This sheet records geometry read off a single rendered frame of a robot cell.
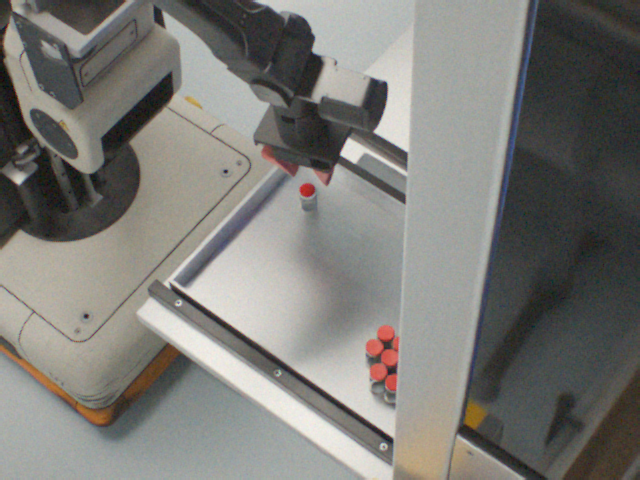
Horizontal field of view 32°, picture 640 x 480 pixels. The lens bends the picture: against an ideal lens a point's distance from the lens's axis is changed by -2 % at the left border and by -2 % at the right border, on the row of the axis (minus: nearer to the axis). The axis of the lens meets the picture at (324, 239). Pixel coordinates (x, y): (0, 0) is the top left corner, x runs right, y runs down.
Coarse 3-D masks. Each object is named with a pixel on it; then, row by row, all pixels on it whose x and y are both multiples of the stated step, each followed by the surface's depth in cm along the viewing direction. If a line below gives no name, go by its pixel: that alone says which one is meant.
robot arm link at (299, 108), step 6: (294, 102) 123; (300, 102) 123; (306, 102) 123; (312, 102) 124; (276, 108) 125; (282, 108) 124; (294, 108) 124; (300, 108) 124; (306, 108) 124; (312, 108) 125; (282, 114) 125; (288, 114) 125; (294, 114) 125; (300, 114) 125; (306, 114) 125
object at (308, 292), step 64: (256, 192) 147; (320, 192) 150; (384, 192) 145; (192, 256) 142; (256, 256) 145; (320, 256) 145; (384, 256) 144; (256, 320) 140; (320, 320) 140; (384, 320) 140; (320, 384) 132
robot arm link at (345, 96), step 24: (312, 48) 121; (312, 72) 120; (336, 72) 119; (264, 96) 119; (312, 96) 119; (336, 96) 119; (360, 96) 118; (384, 96) 123; (336, 120) 122; (360, 120) 120
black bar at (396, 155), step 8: (352, 136) 153; (360, 136) 152; (368, 136) 152; (376, 136) 152; (368, 144) 152; (376, 144) 151; (384, 144) 151; (392, 144) 151; (376, 152) 152; (384, 152) 151; (392, 152) 150; (400, 152) 150; (392, 160) 151; (400, 160) 150; (400, 168) 151
